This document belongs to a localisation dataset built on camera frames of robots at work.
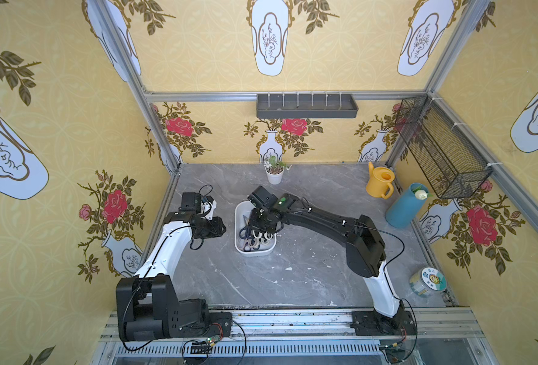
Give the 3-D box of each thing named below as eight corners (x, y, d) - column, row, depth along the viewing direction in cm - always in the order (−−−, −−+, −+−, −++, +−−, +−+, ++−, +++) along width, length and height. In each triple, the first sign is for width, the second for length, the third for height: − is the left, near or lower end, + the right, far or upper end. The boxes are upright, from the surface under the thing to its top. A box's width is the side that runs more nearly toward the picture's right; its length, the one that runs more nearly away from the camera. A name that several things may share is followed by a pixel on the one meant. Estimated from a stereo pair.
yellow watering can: (370, 201, 108) (378, 186, 99) (361, 177, 118) (368, 161, 109) (389, 201, 108) (400, 186, 99) (379, 177, 118) (388, 161, 109)
